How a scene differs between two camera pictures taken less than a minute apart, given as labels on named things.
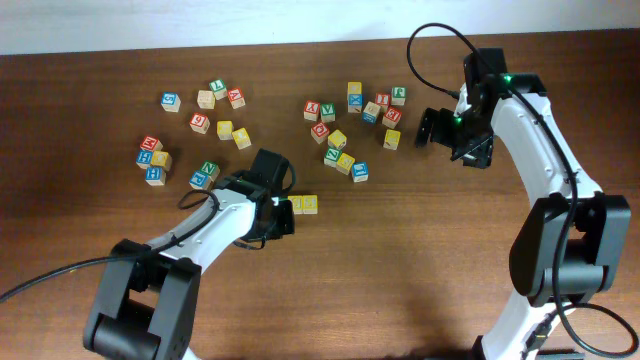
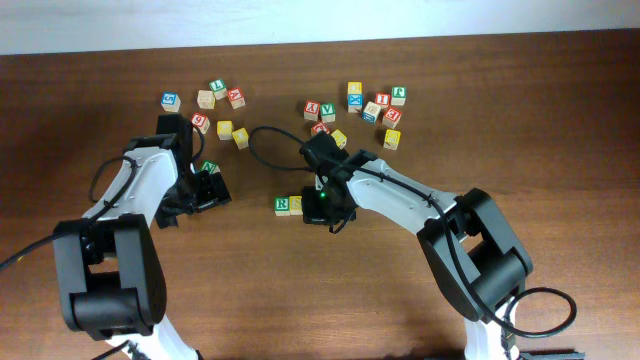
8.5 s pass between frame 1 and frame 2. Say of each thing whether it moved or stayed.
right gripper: moved
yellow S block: stayed
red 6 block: stayed
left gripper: moved
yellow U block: stayed
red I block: stayed
